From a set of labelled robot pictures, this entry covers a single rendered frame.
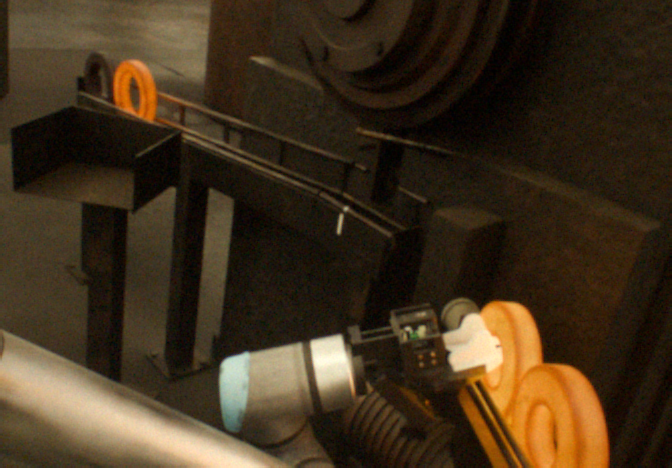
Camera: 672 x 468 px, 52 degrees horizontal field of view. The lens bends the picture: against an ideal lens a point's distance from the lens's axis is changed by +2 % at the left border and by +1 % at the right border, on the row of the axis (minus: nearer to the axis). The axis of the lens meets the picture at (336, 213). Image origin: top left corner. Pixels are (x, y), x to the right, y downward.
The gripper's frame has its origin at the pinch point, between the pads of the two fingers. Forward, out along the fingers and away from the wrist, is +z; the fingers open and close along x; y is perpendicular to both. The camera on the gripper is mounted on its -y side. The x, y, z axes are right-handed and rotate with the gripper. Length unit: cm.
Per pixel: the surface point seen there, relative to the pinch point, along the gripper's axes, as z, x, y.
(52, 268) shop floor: -108, 135, -41
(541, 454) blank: -1.2, -14.6, -3.0
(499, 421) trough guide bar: -4.3, -9.6, -2.0
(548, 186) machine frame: 15.3, 23.0, 10.6
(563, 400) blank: 0.5, -16.8, 6.3
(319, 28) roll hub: -14, 43, 37
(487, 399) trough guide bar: -4.3, -5.3, -2.4
